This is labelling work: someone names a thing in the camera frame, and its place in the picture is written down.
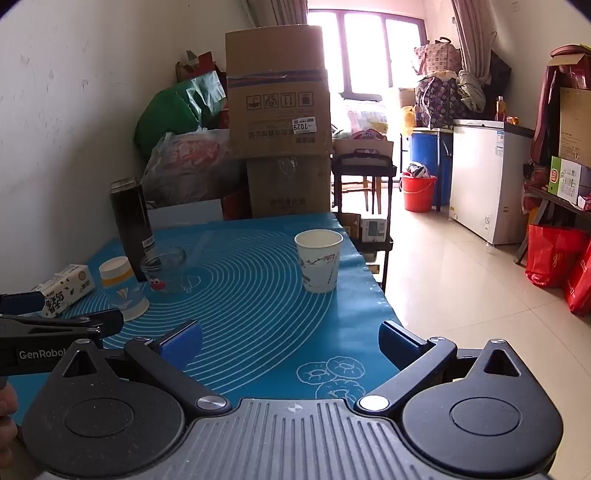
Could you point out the red shopping bag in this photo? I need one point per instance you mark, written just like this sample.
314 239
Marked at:
581 288
551 256

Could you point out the white chest freezer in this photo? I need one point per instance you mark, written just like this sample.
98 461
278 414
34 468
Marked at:
480 184

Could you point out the grey bundled clothing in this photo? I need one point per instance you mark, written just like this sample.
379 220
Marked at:
472 90

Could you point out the clear bag with red contents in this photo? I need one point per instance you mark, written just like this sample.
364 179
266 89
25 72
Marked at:
194 161

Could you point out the green and white box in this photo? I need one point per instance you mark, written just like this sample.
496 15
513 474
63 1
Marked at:
565 177

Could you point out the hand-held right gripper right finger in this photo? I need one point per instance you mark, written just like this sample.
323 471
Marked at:
392 339

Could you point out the orange drink bottle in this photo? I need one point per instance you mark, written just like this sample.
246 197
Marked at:
501 110

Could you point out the tall brown cardboard box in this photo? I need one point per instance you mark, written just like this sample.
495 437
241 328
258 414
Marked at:
576 124

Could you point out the white milk carton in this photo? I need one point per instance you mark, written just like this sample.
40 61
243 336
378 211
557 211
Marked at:
64 288

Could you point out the dark floral storage bag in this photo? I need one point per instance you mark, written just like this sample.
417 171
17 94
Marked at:
438 104

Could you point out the person's left hand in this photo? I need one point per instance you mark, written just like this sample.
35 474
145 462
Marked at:
7 427

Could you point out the small white appliance box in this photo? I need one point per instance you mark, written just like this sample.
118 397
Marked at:
374 229

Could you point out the white paper cup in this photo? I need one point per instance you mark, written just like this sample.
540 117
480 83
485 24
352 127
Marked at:
318 265

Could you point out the red bucket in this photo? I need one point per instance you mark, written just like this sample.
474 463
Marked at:
418 194

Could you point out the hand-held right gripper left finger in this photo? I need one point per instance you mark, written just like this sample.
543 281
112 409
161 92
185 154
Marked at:
181 345

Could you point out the black utility cart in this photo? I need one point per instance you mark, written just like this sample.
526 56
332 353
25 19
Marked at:
362 162

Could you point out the brown box on cart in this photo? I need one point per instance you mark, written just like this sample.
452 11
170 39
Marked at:
364 145

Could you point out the red gift bag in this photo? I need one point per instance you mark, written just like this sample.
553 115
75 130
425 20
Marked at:
201 64

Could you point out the blue silicone baking mat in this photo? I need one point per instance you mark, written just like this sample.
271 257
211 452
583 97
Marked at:
258 314

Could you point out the pink checked storage bag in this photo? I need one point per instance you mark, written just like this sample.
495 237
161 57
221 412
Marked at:
438 55

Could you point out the green plastic bag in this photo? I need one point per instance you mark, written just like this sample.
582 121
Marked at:
171 110

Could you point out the flat white box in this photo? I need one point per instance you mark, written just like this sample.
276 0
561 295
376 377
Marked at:
184 213

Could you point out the glass jar with red cartoon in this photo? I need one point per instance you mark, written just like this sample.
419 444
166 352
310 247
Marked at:
167 277

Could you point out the large cardboard box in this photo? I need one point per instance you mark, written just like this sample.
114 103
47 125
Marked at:
277 101

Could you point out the black bag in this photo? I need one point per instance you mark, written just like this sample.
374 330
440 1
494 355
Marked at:
499 74

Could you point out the dark side table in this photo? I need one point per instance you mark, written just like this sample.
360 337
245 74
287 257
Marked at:
554 196

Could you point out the blue plastic barrel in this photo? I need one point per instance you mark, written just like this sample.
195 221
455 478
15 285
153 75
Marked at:
427 147

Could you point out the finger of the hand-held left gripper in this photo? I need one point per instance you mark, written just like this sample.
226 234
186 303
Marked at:
21 302
69 321

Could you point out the yellow plastic bag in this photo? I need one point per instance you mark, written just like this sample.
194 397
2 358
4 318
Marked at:
407 120

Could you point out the small cardboard box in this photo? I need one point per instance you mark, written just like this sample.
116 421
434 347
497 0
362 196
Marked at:
286 184

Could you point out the red hanging garment bag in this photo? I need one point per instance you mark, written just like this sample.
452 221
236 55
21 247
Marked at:
549 106

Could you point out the beige curtain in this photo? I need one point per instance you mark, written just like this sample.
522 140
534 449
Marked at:
471 37

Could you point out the window with dark frame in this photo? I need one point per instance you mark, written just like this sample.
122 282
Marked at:
364 55

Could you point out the black thermos bottle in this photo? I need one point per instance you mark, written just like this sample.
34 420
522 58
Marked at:
131 221

